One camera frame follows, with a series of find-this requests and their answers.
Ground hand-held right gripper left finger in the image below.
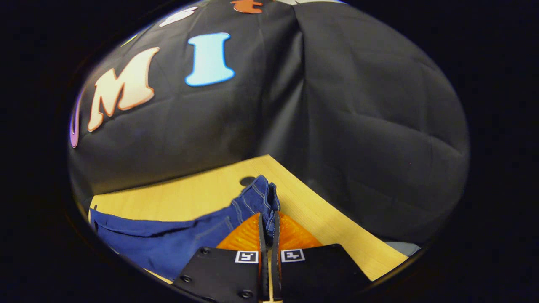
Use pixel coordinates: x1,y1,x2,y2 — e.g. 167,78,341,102
172,212,271,303

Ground blue denim jeans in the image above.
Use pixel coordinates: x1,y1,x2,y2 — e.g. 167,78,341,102
89,175,282,282

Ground black backdrop cloth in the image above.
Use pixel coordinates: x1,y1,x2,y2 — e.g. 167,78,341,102
67,0,470,245

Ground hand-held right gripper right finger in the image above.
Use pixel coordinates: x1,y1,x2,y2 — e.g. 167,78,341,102
272,210,372,303

